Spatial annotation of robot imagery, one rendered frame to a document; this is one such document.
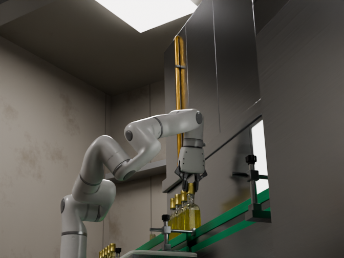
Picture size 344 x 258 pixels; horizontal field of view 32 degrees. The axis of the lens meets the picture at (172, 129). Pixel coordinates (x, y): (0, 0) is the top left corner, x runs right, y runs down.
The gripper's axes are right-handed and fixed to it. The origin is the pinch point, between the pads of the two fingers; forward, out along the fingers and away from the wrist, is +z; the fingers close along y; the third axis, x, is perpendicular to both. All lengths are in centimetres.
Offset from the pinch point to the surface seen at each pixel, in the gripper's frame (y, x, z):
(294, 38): 21, 110, -27
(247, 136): -12.2, 22.9, -18.6
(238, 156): -12.1, 16.7, -11.7
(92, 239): -49, -381, 38
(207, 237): 3.7, 28.5, 18.2
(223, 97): -14.8, -6.5, -38.3
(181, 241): 6.3, 11.0, 20.7
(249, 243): 5, 62, 18
